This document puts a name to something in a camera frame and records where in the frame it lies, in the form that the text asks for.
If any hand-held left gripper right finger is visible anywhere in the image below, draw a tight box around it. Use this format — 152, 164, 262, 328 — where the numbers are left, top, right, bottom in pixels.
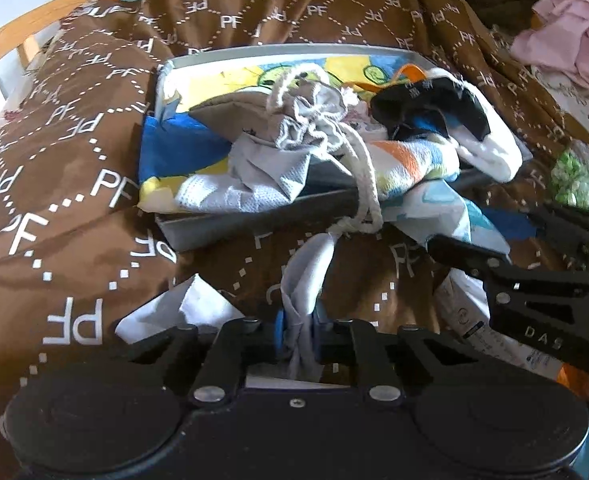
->
314, 317, 475, 403

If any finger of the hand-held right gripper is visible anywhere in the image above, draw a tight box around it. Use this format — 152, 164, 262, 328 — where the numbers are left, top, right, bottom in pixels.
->
427, 234, 512, 281
527, 202, 589, 261

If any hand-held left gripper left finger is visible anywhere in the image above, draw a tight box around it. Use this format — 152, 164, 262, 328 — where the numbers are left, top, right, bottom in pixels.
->
127, 310, 288, 406

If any light grey cloth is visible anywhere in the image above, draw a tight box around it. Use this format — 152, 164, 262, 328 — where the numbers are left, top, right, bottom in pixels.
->
278, 232, 347, 386

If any white knit cloth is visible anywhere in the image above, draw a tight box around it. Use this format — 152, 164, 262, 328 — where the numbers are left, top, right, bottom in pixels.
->
454, 67, 525, 184

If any striped towel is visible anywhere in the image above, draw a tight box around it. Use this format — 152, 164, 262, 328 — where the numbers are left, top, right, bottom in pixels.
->
294, 137, 463, 207

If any grey tray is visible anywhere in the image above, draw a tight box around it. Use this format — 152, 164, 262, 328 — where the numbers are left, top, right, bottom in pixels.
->
139, 45, 525, 252

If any grey mesh cloth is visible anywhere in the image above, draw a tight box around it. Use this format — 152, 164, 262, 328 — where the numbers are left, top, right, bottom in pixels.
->
174, 141, 311, 214

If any black printed cloth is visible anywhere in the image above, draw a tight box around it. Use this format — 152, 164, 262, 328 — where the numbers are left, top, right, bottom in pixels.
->
371, 77, 493, 142

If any grey drawstring bag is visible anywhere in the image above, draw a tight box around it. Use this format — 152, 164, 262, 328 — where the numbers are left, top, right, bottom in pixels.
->
194, 66, 386, 236

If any bag of green beads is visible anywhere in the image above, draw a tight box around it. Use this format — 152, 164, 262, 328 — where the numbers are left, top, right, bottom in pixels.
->
549, 140, 589, 212

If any white labelled plastic packet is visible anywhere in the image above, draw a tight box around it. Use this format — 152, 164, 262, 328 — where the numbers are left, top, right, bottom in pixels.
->
438, 269, 575, 382

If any white crumpled bag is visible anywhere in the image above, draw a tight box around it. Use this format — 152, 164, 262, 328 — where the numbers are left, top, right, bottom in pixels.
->
116, 274, 236, 342

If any pink cloth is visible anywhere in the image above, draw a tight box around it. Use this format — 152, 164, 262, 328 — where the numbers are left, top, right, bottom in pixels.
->
511, 0, 589, 94

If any cartoon painted sheet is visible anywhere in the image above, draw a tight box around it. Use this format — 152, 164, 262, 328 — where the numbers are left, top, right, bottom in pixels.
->
139, 55, 425, 214

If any brown patterned quilt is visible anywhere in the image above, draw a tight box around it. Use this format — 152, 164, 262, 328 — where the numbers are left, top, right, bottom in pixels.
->
0, 0, 589, 480

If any wooden bed frame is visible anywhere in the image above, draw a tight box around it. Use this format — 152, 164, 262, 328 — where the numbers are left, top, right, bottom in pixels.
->
0, 0, 100, 147

